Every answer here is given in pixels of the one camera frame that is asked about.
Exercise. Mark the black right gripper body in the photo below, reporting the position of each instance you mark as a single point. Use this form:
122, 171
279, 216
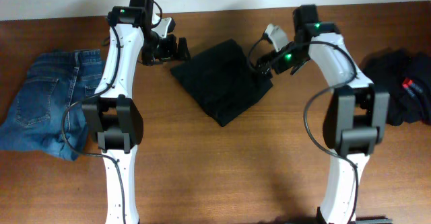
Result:
287, 60

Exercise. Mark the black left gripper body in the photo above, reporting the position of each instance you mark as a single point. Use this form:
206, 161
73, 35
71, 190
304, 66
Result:
172, 48

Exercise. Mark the black trousers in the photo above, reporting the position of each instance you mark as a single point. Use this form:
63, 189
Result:
221, 82

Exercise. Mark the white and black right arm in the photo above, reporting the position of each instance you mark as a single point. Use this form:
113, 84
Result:
356, 117

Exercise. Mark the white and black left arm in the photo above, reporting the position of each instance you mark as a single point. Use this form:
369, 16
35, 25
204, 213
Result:
138, 34

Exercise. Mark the black garment with red label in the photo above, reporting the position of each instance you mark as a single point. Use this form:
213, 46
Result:
406, 77

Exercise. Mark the folded blue denim jeans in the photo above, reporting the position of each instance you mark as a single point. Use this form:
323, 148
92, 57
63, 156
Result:
41, 117

